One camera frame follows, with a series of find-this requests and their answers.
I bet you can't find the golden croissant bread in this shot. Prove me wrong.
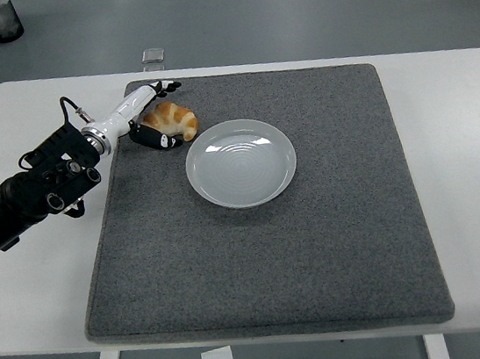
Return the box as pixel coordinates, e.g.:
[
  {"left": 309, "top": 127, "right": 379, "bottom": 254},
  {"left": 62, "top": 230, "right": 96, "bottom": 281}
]
[{"left": 137, "top": 97, "right": 201, "bottom": 148}]

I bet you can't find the white round plate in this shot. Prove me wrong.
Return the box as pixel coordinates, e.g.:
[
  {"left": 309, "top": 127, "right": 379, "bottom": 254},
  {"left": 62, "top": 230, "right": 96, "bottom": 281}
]
[{"left": 179, "top": 111, "right": 303, "bottom": 216}]

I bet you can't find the small clear floor box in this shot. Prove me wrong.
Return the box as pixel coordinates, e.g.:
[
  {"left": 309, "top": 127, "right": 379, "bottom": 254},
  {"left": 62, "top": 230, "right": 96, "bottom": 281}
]
[{"left": 139, "top": 46, "right": 168, "bottom": 66}]

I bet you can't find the grey felt mat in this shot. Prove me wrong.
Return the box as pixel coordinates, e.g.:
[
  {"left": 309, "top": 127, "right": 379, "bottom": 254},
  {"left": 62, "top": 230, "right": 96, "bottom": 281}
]
[{"left": 54, "top": 42, "right": 458, "bottom": 359}]

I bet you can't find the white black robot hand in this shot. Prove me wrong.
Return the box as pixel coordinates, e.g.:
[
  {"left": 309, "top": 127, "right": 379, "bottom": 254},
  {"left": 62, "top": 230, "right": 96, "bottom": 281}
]
[{"left": 86, "top": 75, "right": 191, "bottom": 162}]

